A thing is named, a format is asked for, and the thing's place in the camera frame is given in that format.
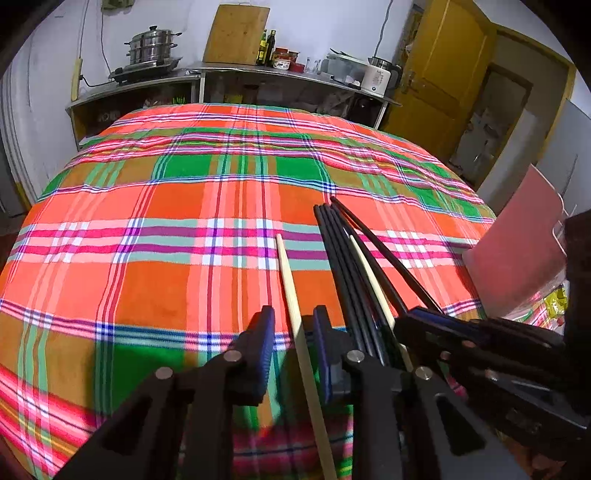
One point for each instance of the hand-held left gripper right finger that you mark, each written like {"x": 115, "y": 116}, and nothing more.
{"x": 323, "y": 353}

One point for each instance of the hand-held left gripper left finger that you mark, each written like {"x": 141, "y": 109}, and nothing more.
{"x": 265, "y": 350}

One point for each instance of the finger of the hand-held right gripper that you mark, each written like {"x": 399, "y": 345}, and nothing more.
{"x": 461, "y": 330}
{"x": 517, "y": 397}

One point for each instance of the light wooden chopstick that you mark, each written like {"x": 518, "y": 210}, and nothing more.
{"x": 369, "y": 280}
{"x": 295, "y": 318}

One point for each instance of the pink utensil holder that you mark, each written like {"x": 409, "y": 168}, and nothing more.
{"x": 512, "y": 258}

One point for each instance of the black chopstick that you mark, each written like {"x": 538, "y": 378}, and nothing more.
{"x": 370, "y": 258}
{"x": 355, "y": 277}
{"x": 347, "y": 277}
{"x": 383, "y": 250}
{"x": 339, "y": 277}

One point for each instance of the yellow packaging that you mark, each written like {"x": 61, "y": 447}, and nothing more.
{"x": 554, "y": 302}

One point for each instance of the grey refrigerator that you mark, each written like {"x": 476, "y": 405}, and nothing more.
{"x": 554, "y": 152}

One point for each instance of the colourful plaid blanket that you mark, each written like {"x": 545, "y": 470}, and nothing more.
{"x": 138, "y": 277}

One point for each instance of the yellow wooden door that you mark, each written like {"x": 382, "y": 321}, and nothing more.
{"x": 438, "y": 78}

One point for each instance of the white electric kettle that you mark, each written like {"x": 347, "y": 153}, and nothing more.
{"x": 376, "y": 78}

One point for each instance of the metal kitchen table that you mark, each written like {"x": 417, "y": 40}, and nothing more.
{"x": 295, "y": 78}

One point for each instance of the clear drinking glass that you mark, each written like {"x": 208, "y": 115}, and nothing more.
{"x": 313, "y": 66}

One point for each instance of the low metal shelf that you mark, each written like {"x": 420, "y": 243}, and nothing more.
{"x": 134, "y": 90}

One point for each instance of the red jars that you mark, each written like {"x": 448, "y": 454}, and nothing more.
{"x": 284, "y": 59}

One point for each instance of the green oil bottle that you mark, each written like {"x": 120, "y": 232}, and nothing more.
{"x": 262, "y": 50}

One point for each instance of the dark oil bottle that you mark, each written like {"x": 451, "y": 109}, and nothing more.
{"x": 271, "y": 48}

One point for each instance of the black induction cooker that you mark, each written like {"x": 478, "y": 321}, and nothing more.
{"x": 134, "y": 74}

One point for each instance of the wooden cutting board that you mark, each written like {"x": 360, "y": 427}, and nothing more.
{"x": 235, "y": 34}

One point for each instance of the stainless steel steamer pot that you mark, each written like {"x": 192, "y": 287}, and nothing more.
{"x": 150, "y": 46}

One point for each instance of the yellow power strip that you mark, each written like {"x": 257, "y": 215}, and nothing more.
{"x": 76, "y": 78}

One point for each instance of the yellow door frame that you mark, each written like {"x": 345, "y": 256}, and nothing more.
{"x": 531, "y": 45}

